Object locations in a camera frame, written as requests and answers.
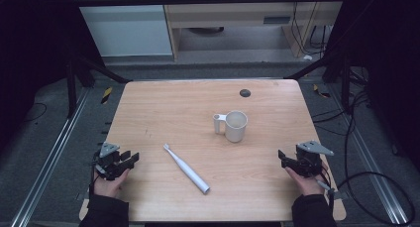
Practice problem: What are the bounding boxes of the person's left hand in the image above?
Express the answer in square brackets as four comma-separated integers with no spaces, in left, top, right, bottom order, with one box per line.
[93,167,132,199]

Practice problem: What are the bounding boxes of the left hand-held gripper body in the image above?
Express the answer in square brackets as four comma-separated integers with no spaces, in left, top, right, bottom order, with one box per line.
[93,141,132,181]

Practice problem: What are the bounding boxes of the white cabinet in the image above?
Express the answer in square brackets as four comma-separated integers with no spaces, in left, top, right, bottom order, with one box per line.
[69,0,173,57]

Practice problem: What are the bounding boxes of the yellow black striped tape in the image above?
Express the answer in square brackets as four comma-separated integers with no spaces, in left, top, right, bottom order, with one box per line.
[100,85,114,105]
[312,83,331,99]

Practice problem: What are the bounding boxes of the black metal frame stand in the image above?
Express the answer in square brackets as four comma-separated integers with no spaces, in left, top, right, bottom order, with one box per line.
[284,45,353,114]
[63,52,132,119]

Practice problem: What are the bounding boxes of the white cup with handle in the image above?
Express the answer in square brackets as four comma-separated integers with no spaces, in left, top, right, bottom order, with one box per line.
[212,110,249,144]

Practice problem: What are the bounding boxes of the black horizontal frame bar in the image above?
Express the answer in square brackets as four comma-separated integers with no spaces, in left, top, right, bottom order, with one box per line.
[72,0,348,8]

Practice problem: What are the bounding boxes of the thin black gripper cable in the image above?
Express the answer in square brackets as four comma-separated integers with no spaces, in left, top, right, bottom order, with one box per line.
[88,156,100,196]

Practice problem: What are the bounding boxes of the aluminium floor rail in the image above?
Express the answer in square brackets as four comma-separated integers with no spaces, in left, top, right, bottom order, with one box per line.
[9,87,91,227]
[326,84,412,226]

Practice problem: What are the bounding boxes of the black hanging cables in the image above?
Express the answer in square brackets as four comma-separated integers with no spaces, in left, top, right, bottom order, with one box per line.
[290,0,331,57]

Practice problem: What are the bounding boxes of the black gripper cable with plug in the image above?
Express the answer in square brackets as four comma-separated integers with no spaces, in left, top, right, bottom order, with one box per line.
[314,169,337,218]

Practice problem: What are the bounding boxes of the white electric toothbrush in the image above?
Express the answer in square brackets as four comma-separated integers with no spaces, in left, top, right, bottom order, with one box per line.
[162,143,211,195]

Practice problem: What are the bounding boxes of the person's right hand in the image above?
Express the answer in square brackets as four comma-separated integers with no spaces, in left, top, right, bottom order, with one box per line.
[284,163,330,197]

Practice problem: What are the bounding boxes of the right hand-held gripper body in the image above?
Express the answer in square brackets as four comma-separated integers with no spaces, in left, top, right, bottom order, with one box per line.
[294,140,335,179]

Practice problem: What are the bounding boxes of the black looped floor cable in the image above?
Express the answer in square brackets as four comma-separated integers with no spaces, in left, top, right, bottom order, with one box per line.
[336,87,416,227]

